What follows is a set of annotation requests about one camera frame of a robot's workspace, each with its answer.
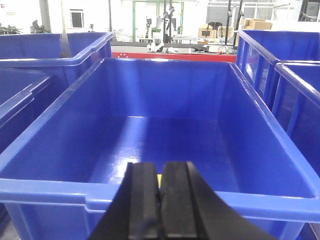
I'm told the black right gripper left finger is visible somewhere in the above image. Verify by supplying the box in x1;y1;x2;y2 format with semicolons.
88;162;160;240

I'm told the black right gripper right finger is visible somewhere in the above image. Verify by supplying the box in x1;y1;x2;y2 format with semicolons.
160;161;274;240

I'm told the yellow foam block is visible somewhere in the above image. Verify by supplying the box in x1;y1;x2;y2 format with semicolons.
157;174;163;189

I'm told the blue bin centre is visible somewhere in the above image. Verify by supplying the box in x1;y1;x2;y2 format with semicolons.
0;58;320;240

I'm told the blue bin near right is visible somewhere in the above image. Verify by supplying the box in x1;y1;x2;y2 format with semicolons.
272;63;320;174

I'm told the blue bin far left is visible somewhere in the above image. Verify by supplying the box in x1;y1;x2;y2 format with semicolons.
0;32;114;85

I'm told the blue bin far right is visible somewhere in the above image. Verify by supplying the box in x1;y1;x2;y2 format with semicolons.
236;29;320;109

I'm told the cardboard boxes stack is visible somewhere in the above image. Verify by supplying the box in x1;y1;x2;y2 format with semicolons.
198;17;273;39

